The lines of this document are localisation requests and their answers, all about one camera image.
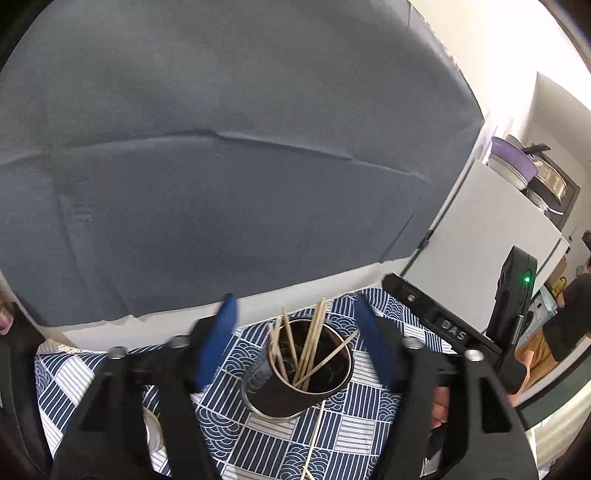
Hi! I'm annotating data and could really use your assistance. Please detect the grey backdrop board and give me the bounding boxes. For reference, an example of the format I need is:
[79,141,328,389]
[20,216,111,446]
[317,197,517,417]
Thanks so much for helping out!
[1,1,484,326]

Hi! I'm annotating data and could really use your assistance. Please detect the purple pot on fridge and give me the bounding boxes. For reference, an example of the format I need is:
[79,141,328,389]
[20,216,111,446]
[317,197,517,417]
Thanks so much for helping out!
[488,137,538,191]

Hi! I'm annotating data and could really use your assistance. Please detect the person in black shirt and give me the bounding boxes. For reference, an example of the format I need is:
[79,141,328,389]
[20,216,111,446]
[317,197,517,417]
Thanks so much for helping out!
[515,264,591,392]

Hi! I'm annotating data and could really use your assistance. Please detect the white refrigerator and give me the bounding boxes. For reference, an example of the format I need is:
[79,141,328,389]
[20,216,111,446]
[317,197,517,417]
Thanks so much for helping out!
[404,162,568,332]

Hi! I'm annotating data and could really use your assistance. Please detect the steel pot on fridge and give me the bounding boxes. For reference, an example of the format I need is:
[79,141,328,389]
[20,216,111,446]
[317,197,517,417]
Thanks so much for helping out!
[528,157,568,210]

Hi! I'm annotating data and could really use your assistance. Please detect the black tumbler cup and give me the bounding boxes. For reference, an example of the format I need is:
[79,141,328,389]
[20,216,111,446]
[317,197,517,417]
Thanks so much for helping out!
[242,318,353,421]

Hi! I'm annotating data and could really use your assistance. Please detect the person's right hand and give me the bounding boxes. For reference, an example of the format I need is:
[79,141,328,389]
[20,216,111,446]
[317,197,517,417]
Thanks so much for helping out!
[431,387,450,429]

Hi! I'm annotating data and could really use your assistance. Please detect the wooden chopstick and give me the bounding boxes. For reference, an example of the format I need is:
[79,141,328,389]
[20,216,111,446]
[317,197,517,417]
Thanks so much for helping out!
[294,329,360,387]
[301,401,325,480]

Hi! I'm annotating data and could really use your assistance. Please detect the chopstick in cup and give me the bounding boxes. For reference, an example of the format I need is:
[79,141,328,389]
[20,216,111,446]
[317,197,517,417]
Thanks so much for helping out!
[294,299,322,383]
[269,324,288,381]
[281,307,298,369]
[304,297,327,375]

